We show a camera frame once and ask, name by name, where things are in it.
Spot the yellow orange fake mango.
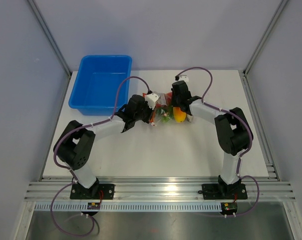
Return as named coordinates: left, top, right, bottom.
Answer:
left=173, top=106, right=187, bottom=123

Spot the grey fake fish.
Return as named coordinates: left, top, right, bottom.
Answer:
left=185, top=114, right=194, bottom=123

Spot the clear zip top bag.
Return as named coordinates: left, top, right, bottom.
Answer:
left=150, top=91, right=195, bottom=127

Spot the green fake lettuce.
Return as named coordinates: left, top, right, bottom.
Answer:
left=154, top=106, right=174, bottom=124

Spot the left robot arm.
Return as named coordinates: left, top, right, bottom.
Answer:
left=54, top=92, right=159, bottom=200

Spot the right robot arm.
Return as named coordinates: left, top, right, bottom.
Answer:
left=171, top=80, right=253, bottom=200

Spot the blue plastic bin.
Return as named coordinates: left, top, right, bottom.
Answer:
left=69, top=55, right=132, bottom=116

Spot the left small circuit board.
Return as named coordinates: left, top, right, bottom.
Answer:
left=87, top=202, right=101, bottom=210

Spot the small circuit board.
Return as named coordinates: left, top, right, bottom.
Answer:
left=221, top=202, right=238, bottom=214
left=87, top=202, right=101, bottom=210

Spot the right small circuit board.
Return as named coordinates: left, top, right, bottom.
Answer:
left=221, top=202, right=238, bottom=214

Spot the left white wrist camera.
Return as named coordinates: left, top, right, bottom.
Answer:
left=143, top=92, right=159, bottom=110

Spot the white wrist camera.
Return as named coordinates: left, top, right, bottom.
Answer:
left=175, top=73, right=189, bottom=83
left=143, top=92, right=159, bottom=110

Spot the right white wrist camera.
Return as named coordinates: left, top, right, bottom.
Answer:
left=175, top=73, right=189, bottom=83

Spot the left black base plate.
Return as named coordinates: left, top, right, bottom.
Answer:
left=70, top=183, right=115, bottom=200

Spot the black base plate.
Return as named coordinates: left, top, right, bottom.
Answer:
left=197, top=183, right=248, bottom=200
left=70, top=183, right=115, bottom=200

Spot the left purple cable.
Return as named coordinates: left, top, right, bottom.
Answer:
left=50, top=76, right=155, bottom=238

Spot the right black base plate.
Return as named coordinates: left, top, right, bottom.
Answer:
left=197, top=183, right=248, bottom=200

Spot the right side aluminium rail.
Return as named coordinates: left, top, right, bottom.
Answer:
left=238, top=70, right=281, bottom=182

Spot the aluminium rail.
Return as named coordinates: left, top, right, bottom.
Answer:
left=24, top=177, right=296, bottom=202
left=238, top=70, right=281, bottom=182

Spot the aluminium front rail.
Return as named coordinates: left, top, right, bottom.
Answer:
left=24, top=177, right=296, bottom=202

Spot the white slotted cable duct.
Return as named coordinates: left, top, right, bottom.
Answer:
left=35, top=202, right=222, bottom=213

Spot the left aluminium corner post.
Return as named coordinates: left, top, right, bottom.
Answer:
left=26, top=0, right=72, bottom=78

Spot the aluminium corner post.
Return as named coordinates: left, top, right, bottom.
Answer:
left=26, top=0, right=72, bottom=78
left=243, top=0, right=290, bottom=77

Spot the right aluminium corner post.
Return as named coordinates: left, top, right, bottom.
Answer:
left=243, top=0, right=290, bottom=77

